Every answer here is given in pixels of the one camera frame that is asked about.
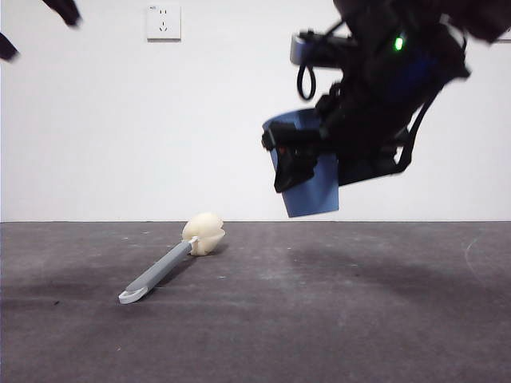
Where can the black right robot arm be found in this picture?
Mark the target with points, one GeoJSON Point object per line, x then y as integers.
{"type": "Point", "coordinates": [379, 80]}

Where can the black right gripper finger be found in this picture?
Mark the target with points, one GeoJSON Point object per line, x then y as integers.
{"type": "Point", "coordinates": [295, 163]}
{"type": "Point", "coordinates": [367, 171]}

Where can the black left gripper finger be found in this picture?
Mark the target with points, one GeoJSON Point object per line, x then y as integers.
{"type": "Point", "coordinates": [64, 10]}
{"type": "Point", "coordinates": [8, 47]}

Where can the blue ribbed plastic cup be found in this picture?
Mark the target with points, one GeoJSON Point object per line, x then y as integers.
{"type": "Point", "coordinates": [315, 195]}

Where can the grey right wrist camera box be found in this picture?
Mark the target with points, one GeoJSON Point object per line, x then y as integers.
{"type": "Point", "coordinates": [297, 50]}

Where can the white wall socket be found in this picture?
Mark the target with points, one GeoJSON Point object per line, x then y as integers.
{"type": "Point", "coordinates": [163, 23]}

